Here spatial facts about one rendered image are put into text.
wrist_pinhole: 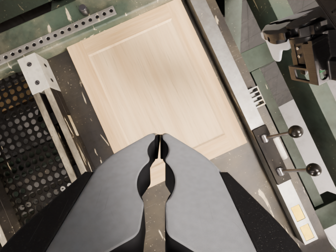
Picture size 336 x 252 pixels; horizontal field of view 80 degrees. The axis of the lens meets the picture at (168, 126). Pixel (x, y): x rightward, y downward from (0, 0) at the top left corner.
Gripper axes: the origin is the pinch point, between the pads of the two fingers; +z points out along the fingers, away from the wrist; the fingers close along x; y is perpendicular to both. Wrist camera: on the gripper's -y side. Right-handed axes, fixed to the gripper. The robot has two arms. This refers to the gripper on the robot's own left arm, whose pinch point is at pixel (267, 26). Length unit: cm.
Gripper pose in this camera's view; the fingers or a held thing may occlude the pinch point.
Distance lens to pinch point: 44.2
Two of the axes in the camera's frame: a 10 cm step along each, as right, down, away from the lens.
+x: 8.9, -4.6, -0.5
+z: -1.4, -3.7, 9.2
